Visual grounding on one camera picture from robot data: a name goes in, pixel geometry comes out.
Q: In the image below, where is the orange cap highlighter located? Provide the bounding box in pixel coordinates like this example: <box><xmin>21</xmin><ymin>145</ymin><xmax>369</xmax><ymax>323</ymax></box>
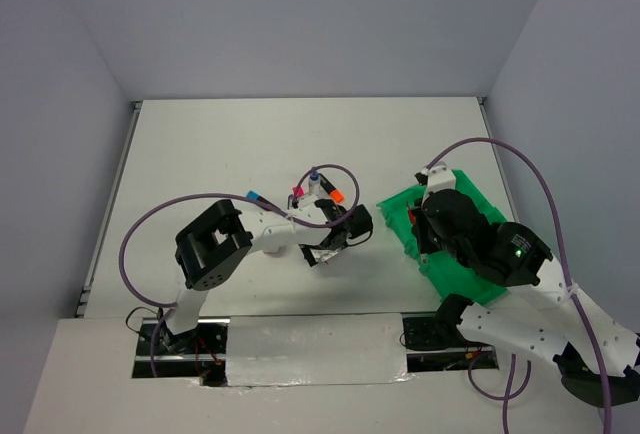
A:
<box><xmin>320</xmin><ymin>174</ymin><xmax>345</xmax><ymax>204</ymax></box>

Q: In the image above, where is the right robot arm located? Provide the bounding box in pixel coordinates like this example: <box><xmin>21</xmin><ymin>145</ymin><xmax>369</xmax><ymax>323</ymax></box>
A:
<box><xmin>408</xmin><ymin>189</ymin><xmax>639</xmax><ymax>408</ymax></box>

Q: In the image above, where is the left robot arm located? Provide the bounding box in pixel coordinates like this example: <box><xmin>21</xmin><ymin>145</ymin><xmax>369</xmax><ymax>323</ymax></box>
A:
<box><xmin>158</xmin><ymin>196</ymin><xmax>374</xmax><ymax>353</ymax></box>

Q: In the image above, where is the green plastic organizer tray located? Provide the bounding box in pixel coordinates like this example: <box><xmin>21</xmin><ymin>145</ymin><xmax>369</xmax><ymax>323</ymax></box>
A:
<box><xmin>376</xmin><ymin>185</ymin><xmax>506</xmax><ymax>304</ymax></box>

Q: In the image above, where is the white glue bottle blue cap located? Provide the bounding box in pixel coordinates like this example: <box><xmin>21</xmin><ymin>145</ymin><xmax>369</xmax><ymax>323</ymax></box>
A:
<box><xmin>308</xmin><ymin>168</ymin><xmax>323</xmax><ymax>199</ymax></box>

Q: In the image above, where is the pink cap highlighter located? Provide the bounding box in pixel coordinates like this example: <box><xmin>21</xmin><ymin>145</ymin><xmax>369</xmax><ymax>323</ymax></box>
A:
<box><xmin>292</xmin><ymin>186</ymin><xmax>306</xmax><ymax>200</ymax></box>

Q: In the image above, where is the clear jar of paper clips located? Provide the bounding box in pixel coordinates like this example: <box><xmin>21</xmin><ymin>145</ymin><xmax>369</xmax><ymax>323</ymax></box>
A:
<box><xmin>262</xmin><ymin>249</ymin><xmax>284</xmax><ymax>256</ymax></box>

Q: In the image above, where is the blue cap highlighter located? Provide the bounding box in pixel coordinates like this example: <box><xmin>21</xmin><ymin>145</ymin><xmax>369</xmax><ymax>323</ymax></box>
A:
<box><xmin>246</xmin><ymin>191</ymin><xmax>279</xmax><ymax>212</ymax></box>

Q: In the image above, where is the silver tape strip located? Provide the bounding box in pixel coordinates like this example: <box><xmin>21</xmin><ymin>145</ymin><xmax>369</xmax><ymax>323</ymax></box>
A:
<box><xmin>226</xmin><ymin>313</ymin><xmax>411</xmax><ymax>387</ymax></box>

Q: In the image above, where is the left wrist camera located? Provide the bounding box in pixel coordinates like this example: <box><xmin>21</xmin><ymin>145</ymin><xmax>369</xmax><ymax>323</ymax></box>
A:
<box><xmin>292</xmin><ymin>192</ymin><xmax>324</xmax><ymax>210</ymax></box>

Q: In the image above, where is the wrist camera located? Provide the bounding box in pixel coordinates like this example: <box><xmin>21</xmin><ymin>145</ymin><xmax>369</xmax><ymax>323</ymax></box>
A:
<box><xmin>419</xmin><ymin>163</ymin><xmax>456</xmax><ymax>199</ymax></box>
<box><xmin>292</xmin><ymin>192</ymin><xmax>324</xmax><ymax>210</ymax></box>

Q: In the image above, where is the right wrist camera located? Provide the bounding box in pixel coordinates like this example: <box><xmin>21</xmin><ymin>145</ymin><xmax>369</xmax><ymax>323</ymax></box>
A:
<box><xmin>419</xmin><ymin>163</ymin><xmax>456</xmax><ymax>199</ymax></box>

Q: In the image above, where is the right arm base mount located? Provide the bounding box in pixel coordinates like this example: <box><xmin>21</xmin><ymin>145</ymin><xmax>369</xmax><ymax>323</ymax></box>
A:
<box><xmin>399</xmin><ymin>313</ymin><xmax>498</xmax><ymax>373</ymax></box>

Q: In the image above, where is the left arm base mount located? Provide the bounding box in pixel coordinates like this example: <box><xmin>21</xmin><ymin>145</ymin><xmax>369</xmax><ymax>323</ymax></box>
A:
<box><xmin>131</xmin><ymin>318</ymin><xmax>229</xmax><ymax>387</ymax></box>

